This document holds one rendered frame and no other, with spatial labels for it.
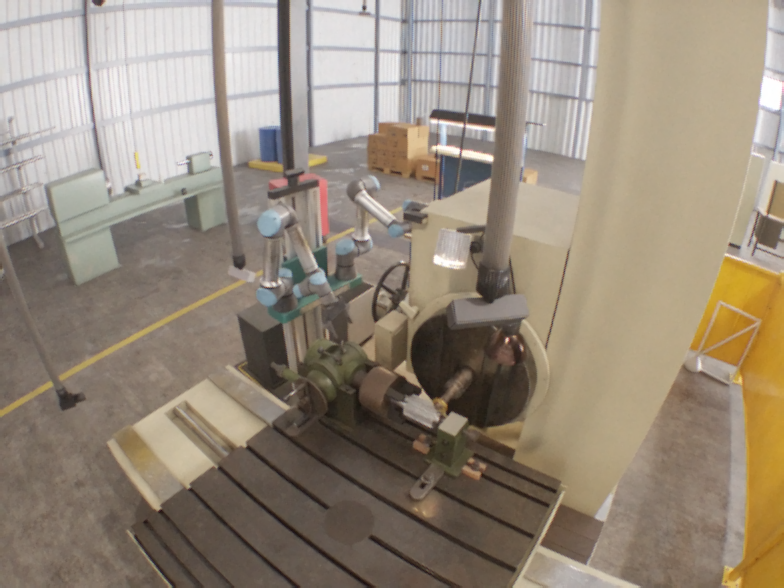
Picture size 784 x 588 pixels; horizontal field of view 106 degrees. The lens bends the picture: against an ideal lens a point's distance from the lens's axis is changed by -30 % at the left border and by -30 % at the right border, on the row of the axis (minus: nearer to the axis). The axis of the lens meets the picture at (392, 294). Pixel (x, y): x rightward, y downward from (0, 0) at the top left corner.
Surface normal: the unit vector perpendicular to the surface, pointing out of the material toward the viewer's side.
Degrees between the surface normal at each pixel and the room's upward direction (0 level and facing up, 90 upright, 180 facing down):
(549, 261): 90
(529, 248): 90
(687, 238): 90
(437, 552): 0
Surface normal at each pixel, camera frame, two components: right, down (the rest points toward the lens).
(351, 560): 0.02, -0.87
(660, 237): -0.58, 0.40
